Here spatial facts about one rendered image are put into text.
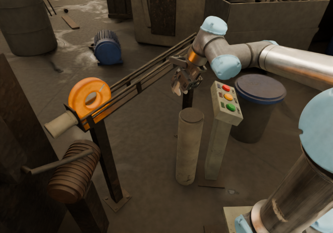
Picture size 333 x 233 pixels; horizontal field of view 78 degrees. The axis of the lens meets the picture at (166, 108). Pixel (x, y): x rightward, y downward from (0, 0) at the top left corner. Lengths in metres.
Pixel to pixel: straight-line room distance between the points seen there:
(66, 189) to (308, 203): 0.67
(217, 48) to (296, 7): 1.89
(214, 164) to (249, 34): 1.45
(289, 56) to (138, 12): 2.57
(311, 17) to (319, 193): 2.30
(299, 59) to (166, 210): 0.99
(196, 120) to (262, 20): 1.56
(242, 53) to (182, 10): 2.19
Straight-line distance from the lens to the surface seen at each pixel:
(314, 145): 0.36
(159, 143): 1.54
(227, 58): 0.60
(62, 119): 0.76
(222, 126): 1.03
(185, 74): 0.78
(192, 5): 2.75
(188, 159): 1.13
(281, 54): 0.61
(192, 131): 0.97
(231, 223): 0.95
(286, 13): 2.43
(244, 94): 1.37
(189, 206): 1.28
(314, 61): 0.56
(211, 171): 1.30
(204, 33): 0.67
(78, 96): 0.75
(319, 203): 0.46
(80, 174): 0.82
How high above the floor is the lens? 1.15
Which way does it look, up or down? 39 degrees down
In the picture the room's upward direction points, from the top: straight up
